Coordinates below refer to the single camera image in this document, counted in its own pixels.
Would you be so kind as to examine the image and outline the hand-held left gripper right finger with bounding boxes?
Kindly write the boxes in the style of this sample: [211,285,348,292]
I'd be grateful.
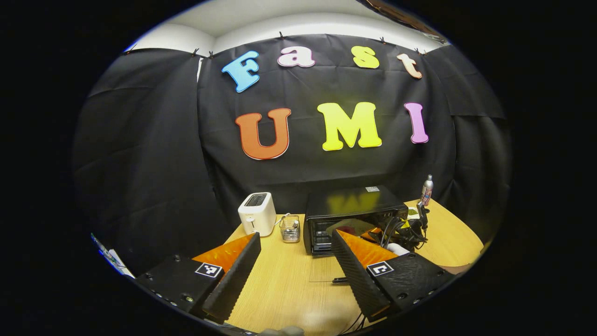
[330,229,457,322]

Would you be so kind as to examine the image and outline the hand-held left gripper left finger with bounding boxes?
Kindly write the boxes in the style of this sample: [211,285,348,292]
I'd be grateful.
[135,232,262,324]

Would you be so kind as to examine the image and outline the black electric oven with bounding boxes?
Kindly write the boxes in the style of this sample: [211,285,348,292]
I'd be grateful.
[303,185,411,284]

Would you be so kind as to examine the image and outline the silver spray bottle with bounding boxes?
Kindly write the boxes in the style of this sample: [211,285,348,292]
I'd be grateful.
[420,175,434,207]

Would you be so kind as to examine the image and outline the white toaster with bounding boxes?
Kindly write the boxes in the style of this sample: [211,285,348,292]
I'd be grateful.
[238,192,277,237]

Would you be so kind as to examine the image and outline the black backdrop cloth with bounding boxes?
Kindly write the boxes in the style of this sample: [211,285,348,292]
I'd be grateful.
[72,33,514,276]

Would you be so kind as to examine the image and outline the white printed papers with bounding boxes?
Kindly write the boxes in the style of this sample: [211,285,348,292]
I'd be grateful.
[91,233,136,279]

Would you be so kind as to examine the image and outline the wire mesh basket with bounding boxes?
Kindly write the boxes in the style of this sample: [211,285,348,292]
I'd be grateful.
[280,214,301,244]

